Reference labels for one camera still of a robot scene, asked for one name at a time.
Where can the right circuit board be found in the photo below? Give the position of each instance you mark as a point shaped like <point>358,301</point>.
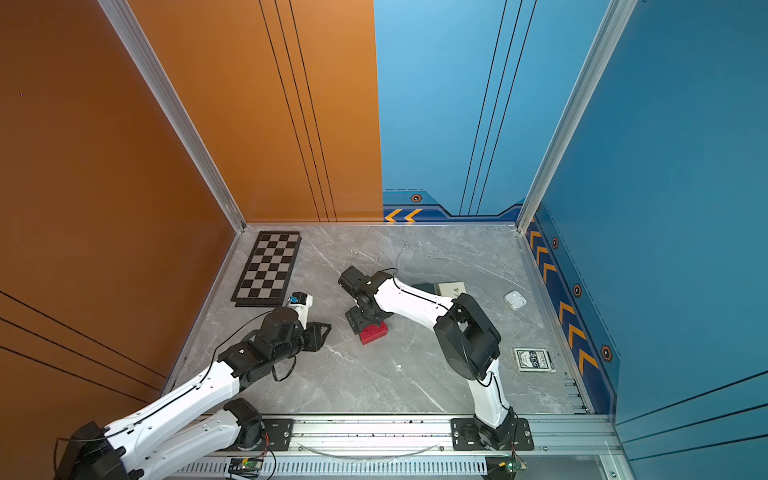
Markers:
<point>503,468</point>

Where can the red booklet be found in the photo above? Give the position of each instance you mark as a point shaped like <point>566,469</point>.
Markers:
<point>372,333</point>

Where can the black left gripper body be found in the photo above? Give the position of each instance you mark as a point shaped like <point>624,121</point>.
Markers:
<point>310,339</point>

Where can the left circuit board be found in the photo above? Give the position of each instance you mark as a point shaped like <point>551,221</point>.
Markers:
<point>245,468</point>

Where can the aluminium corner post right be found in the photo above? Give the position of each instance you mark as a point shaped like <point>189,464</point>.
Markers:
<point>609,33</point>

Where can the aluminium corner post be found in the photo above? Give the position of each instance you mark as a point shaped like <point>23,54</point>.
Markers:
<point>128,29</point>
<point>609,33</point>

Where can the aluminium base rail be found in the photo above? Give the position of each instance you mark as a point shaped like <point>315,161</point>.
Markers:
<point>348,436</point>

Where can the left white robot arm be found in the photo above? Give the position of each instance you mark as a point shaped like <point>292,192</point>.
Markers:
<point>204,415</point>

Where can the clear plastic earphone case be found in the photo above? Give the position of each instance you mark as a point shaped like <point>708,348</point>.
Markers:
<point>515,300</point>

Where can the black white chessboard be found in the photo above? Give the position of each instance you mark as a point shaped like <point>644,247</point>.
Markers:
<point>266,275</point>

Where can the circuit board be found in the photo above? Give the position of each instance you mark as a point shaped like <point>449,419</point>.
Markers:
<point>245,468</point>
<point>503,468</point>

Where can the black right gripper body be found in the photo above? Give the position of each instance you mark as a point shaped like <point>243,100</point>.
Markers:
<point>360,318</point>

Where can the green booklet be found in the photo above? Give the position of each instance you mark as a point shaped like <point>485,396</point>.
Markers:
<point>430,288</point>

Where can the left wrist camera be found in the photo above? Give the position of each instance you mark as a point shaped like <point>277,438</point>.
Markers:
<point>301,303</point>

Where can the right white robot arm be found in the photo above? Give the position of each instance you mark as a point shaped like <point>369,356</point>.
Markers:
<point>468,339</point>

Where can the playing card deck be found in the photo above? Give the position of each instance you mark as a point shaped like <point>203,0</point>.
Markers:
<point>533,360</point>

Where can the aluminium corner post left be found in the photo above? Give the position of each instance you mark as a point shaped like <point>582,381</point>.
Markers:
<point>128,29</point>

